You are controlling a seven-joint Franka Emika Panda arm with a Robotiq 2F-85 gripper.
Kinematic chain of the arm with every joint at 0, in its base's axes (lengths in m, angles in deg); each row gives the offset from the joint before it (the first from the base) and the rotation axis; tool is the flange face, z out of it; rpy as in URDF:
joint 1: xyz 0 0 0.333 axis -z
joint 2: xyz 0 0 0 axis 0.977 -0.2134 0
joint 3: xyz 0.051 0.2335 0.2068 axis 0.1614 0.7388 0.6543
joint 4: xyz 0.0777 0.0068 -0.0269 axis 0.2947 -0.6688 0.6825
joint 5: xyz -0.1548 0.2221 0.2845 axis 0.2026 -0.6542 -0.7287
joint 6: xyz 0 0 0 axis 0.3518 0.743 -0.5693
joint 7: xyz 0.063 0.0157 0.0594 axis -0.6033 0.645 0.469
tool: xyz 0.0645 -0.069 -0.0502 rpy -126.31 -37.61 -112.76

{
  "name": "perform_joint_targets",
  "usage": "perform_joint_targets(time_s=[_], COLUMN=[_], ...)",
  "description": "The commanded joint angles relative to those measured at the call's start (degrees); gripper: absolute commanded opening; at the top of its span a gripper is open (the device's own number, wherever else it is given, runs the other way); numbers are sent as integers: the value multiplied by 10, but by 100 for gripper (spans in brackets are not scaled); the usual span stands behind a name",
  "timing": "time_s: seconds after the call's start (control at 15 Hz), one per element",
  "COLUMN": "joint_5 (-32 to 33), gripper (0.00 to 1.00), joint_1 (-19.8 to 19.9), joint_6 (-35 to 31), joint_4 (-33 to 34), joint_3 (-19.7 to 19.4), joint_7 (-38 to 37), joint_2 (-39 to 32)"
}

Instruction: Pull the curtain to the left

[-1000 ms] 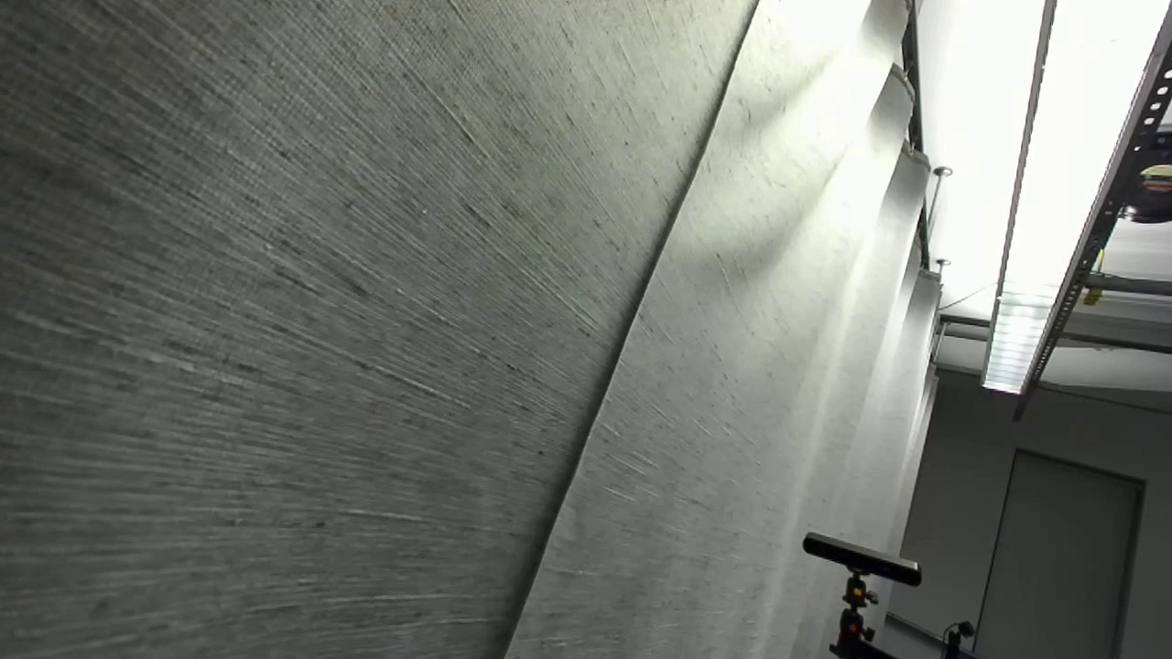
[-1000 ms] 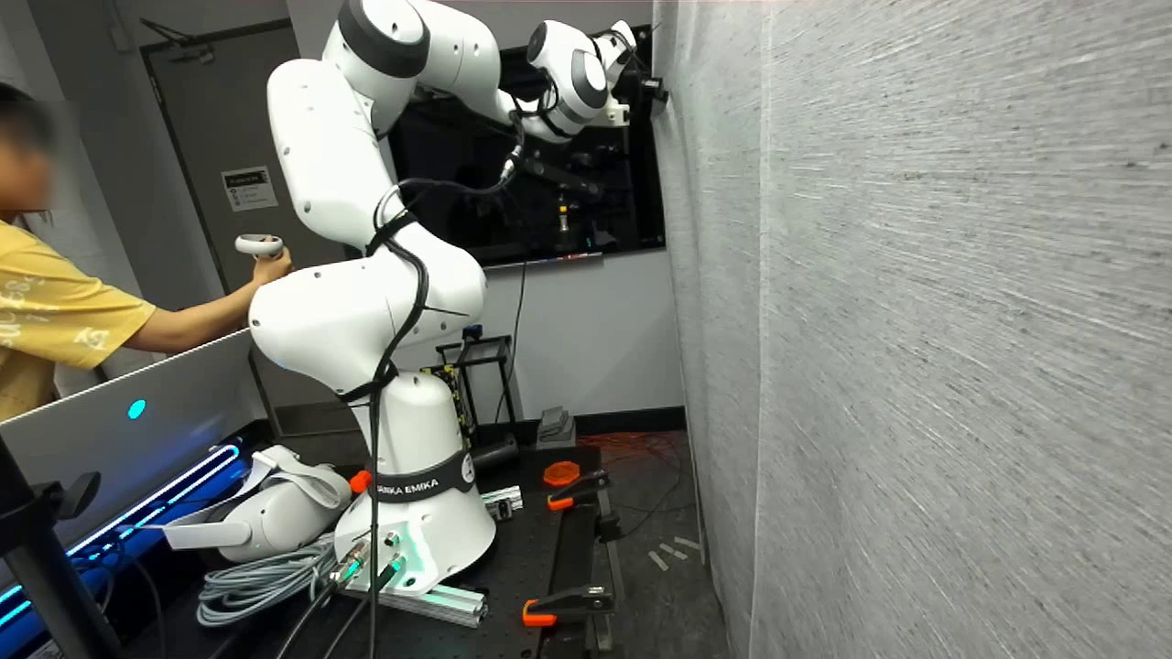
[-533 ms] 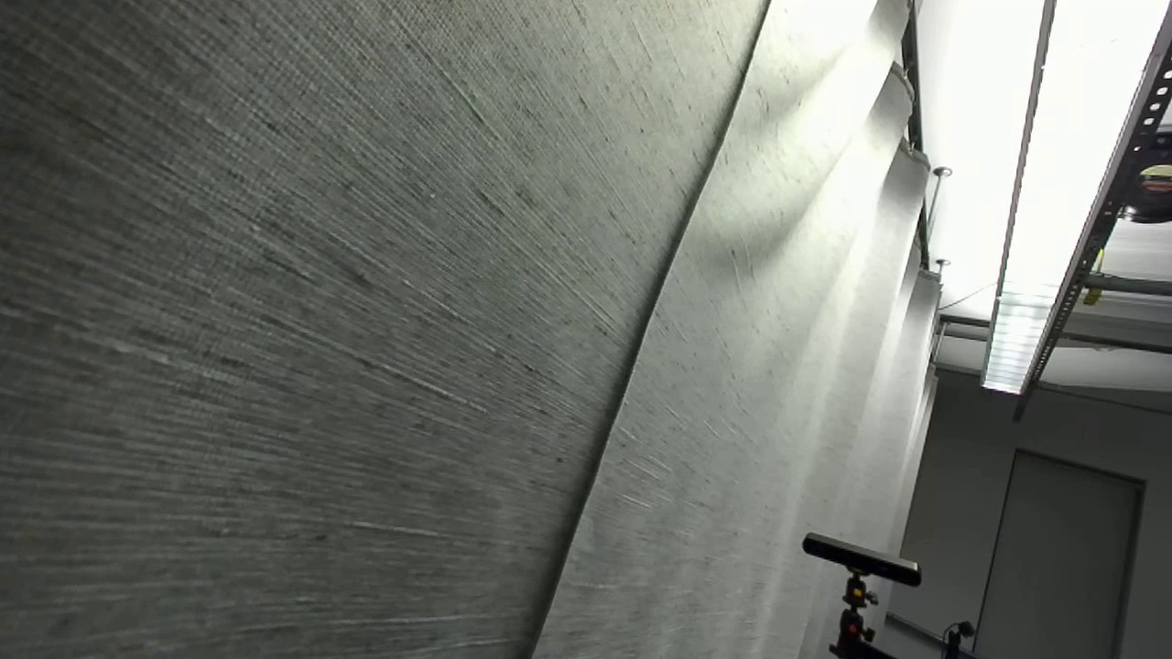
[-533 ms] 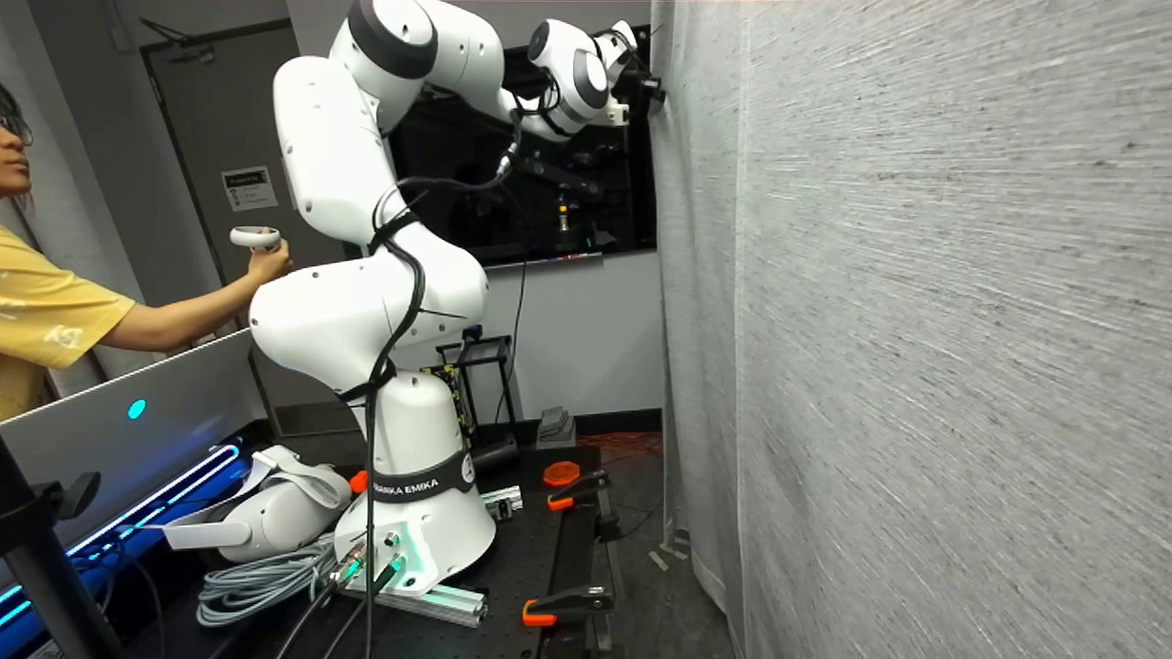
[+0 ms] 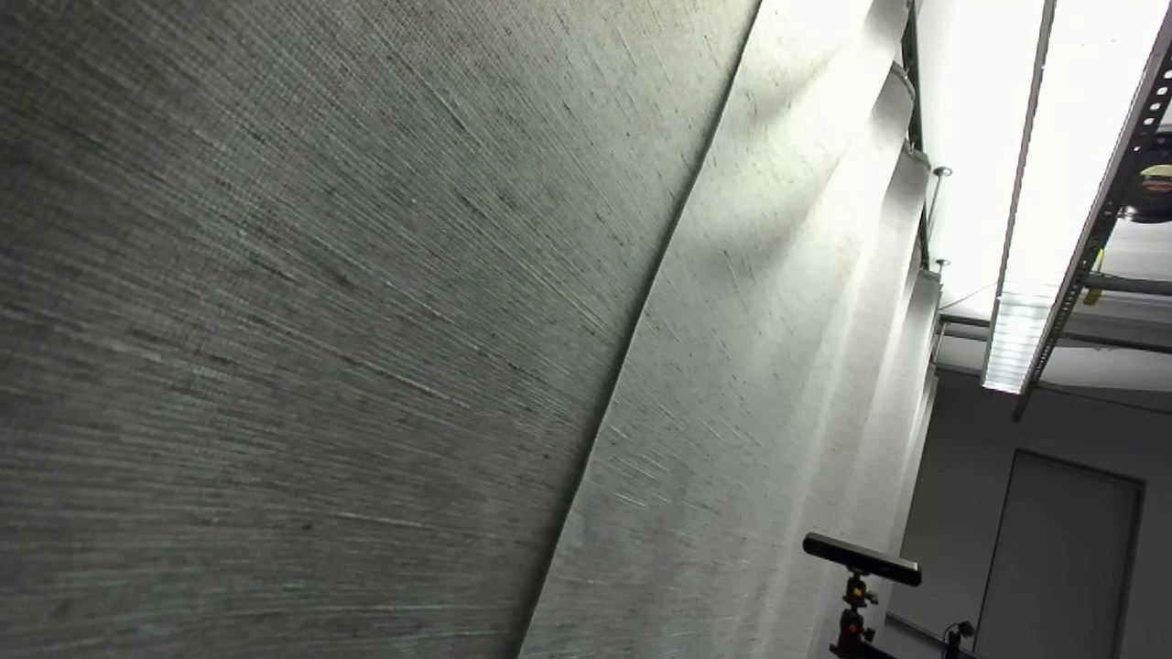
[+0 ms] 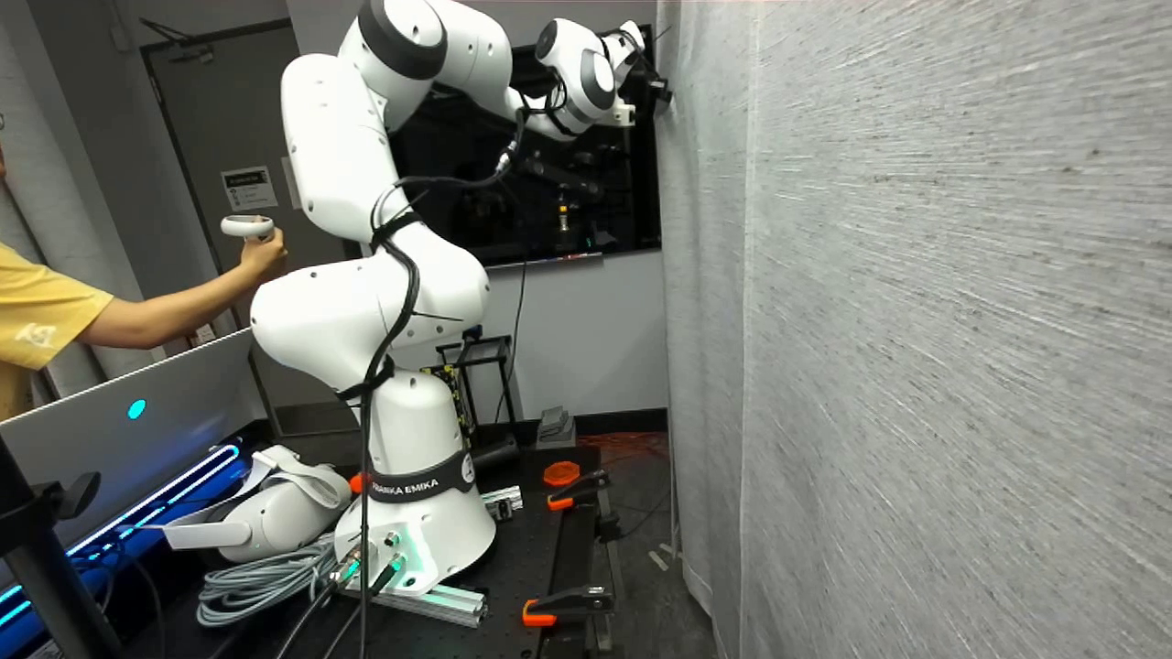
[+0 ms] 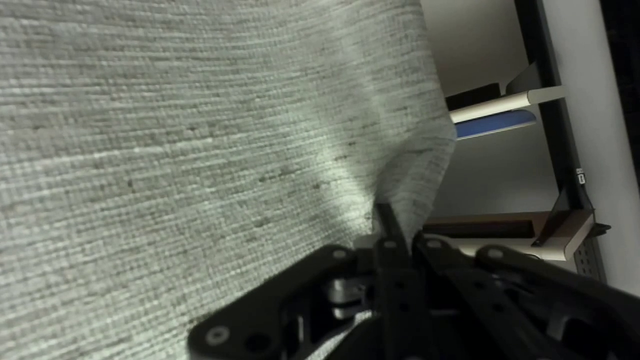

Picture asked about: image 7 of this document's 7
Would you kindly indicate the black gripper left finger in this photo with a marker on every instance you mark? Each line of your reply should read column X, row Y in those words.
column 267, row 321

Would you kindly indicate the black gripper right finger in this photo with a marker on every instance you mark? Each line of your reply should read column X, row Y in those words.
column 507, row 306

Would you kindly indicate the grey-white woven curtain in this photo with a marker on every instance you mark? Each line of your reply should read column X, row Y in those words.
column 166, row 133

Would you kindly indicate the brown cardboard box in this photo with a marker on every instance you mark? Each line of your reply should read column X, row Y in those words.
column 521, row 233

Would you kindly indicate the perforated black rack upright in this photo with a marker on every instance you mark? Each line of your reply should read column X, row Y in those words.
column 552, row 146

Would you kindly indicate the blue flat item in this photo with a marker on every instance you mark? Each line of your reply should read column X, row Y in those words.
column 501, row 125

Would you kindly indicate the white flat board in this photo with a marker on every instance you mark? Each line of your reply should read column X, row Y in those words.
column 493, row 106

